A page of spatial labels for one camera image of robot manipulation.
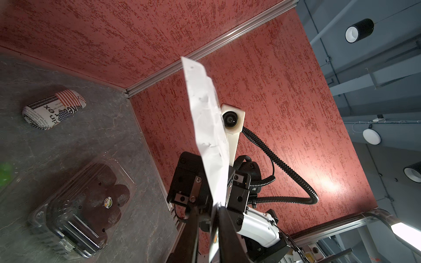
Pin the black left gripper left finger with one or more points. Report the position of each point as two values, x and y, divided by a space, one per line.
185 249

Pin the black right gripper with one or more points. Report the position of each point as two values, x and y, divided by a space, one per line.
190 189

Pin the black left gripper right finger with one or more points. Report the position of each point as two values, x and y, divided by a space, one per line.
231 250

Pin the clear box dark plums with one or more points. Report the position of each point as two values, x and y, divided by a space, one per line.
73 222

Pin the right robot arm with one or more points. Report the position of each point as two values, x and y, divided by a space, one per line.
242 234

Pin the printed drink can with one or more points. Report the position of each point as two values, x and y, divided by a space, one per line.
50 111

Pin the lit tube lamp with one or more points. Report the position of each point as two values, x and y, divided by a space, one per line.
409 236

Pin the white round ceiling lamp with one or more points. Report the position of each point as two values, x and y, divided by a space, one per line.
371 136

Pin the black ceiling spotlight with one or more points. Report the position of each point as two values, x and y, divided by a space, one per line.
359 30
413 172

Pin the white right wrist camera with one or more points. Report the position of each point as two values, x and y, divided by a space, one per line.
233 124

